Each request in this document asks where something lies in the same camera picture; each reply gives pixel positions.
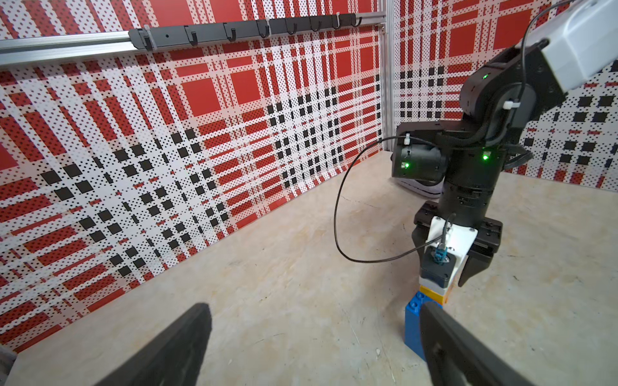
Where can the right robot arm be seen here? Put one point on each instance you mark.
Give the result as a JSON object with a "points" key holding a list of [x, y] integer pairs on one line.
{"points": [[498, 101]]}

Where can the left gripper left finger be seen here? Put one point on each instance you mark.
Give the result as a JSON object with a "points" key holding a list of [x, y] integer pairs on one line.
{"points": [[173, 357]]}

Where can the yellow lego brick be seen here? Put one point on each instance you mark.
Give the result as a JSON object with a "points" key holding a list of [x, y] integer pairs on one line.
{"points": [[441, 297]]}

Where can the blue square lego brick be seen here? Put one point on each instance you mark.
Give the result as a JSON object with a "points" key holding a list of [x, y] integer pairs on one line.
{"points": [[412, 336]]}

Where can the black hook rail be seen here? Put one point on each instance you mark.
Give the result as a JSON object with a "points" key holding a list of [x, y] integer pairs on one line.
{"points": [[191, 36]]}

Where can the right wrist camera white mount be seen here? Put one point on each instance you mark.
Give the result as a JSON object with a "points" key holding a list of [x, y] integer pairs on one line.
{"points": [[446, 253]]}

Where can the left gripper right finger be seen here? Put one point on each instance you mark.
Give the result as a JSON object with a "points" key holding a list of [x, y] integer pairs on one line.
{"points": [[456, 357]]}

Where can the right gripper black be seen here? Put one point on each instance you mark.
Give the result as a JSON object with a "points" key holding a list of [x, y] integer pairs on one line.
{"points": [[479, 258]]}

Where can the purple grey oval case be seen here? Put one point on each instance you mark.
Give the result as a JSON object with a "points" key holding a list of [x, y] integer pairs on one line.
{"points": [[425, 189]]}

